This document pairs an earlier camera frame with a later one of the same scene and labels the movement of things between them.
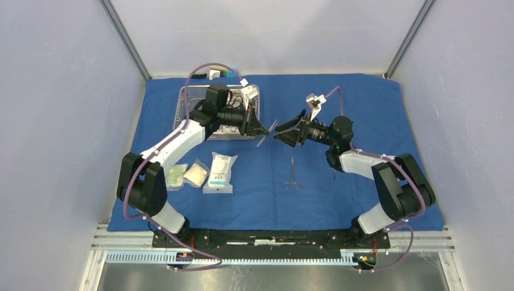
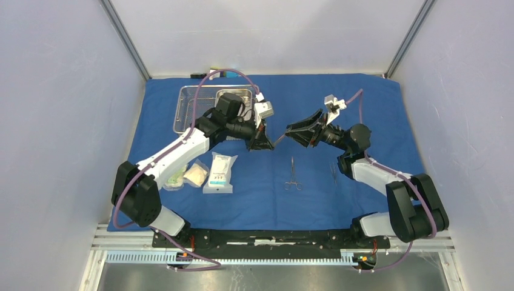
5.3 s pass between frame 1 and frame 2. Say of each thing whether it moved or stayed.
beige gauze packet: stayed
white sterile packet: stayed
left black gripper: moved
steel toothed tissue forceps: moved
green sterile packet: stayed
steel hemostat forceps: stayed
